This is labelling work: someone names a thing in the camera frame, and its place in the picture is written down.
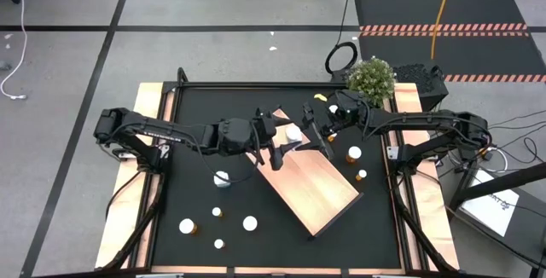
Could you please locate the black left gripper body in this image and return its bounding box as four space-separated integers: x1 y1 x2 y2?
251 107 279 165

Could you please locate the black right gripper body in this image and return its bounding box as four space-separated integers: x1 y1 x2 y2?
322 91 367 136

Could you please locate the white melatonin bottle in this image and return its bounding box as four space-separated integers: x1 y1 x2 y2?
284 125 304 145
212 170 232 189

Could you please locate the potted green plant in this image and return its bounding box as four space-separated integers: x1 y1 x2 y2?
345 55 397 108

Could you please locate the black perforated box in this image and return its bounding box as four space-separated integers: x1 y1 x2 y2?
392 62 450 111

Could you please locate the black striped-edge floor mat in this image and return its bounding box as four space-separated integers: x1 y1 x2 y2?
359 30 546 84
353 0 530 32

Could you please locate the white paper sheet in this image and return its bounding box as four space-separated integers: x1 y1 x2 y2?
460 169 520 239

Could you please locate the black side table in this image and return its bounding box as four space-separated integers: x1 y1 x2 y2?
445 162 546 278

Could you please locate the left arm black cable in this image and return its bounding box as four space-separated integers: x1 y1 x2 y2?
187 139 261 185

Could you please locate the black table frame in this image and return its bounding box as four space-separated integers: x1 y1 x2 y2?
102 67 460 278

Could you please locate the black coiled floor cable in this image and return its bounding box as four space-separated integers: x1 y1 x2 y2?
324 0 359 75

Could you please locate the yellow cable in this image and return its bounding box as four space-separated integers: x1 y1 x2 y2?
429 0 457 61

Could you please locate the white cable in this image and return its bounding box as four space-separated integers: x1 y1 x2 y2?
0 0 29 101

